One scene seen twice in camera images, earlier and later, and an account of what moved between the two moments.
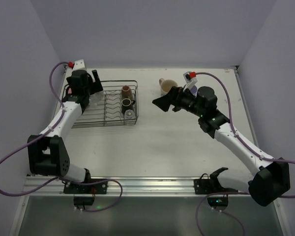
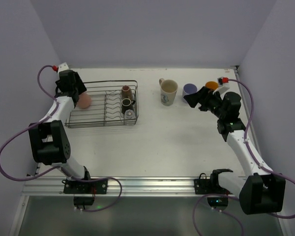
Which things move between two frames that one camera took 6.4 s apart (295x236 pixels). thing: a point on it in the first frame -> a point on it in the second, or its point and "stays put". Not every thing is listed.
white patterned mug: x=95 y=99 -> x=212 y=84
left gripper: x=94 y=83 -> x=76 y=88
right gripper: x=175 y=97 -> x=206 y=99
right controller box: x=220 y=203 stays put
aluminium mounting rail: x=132 y=186 stays put
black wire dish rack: x=104 y=107 stays put
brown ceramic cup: x=126 y=92 stays put
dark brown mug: x=127 y=104 stays put
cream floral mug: x=166 y=85 stays put
